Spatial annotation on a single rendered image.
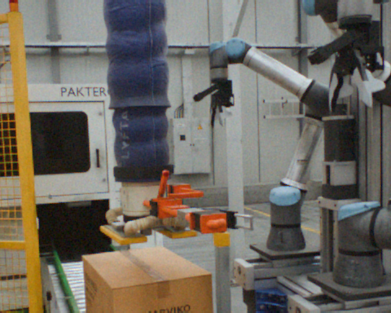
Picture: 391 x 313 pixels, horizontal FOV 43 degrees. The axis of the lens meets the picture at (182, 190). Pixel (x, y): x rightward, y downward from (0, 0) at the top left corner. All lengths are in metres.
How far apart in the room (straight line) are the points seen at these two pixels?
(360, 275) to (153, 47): 1.03
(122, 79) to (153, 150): 0.27
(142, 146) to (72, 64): 8.97
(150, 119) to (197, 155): 8.90
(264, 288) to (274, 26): 10.24
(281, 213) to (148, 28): 0.84
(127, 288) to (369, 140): 0.98
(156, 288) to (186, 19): 9.66
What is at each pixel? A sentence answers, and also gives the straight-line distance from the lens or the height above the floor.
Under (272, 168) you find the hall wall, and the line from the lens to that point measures 11.56.
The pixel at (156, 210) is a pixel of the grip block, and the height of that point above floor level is 1.24.
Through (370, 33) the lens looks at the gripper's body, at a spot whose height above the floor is 1.69.
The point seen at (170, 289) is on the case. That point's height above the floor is 0.91.
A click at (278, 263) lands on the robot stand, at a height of 0.99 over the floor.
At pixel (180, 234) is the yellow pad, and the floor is 1.13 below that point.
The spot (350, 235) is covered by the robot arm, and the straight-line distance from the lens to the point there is 1.48.
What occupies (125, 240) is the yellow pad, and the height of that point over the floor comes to 1.13.
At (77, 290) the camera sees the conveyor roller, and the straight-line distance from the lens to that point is 3.31.
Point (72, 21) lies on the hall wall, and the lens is 10.88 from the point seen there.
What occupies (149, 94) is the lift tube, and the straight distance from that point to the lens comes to 1.79.
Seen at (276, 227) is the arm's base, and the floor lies 1.12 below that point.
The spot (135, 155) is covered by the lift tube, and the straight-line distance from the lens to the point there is 1.78.
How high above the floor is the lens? 1.46
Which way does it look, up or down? 6 degrees down
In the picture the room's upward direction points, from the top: 2 degrees counter-clockwise
